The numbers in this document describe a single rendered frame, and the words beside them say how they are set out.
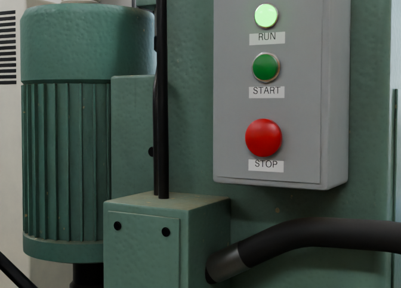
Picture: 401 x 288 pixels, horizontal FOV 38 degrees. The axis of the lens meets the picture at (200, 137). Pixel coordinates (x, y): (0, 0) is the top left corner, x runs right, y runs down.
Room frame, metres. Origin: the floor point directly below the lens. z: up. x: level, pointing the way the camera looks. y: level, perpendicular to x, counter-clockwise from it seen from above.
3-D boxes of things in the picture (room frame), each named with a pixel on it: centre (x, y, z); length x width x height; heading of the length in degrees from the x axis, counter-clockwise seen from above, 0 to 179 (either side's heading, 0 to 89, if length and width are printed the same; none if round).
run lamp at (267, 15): (0.46, -0.05, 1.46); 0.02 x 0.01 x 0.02; 61
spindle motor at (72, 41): (0.77, 0.14, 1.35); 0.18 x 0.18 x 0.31
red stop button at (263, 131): (0.45, -0.05, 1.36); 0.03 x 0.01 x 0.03; 61
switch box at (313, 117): (0.49, -0.07, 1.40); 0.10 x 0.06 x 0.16; 61
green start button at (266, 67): (0.46, -0.05, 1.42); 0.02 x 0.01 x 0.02; 61
